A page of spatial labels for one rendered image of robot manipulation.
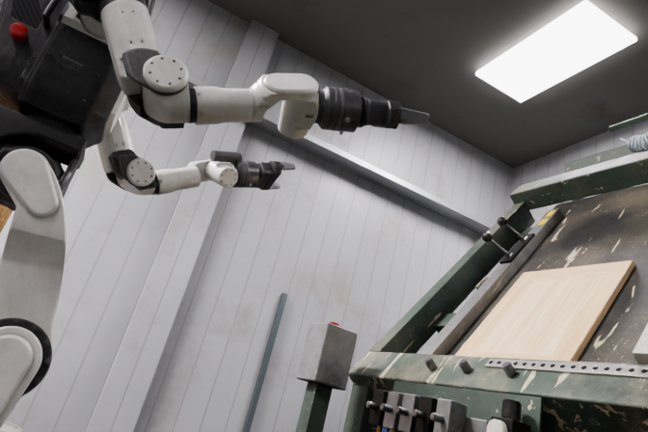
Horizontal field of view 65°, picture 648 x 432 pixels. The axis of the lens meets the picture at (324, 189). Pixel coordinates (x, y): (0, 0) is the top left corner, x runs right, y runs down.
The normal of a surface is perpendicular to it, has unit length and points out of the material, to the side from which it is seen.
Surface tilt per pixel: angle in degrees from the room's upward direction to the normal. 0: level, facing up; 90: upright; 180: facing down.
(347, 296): 90
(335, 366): 90
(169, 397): 90
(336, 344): 90
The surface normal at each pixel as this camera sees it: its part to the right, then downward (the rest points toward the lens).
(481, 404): -0.81, -0.41
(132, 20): 0.30, -0.42
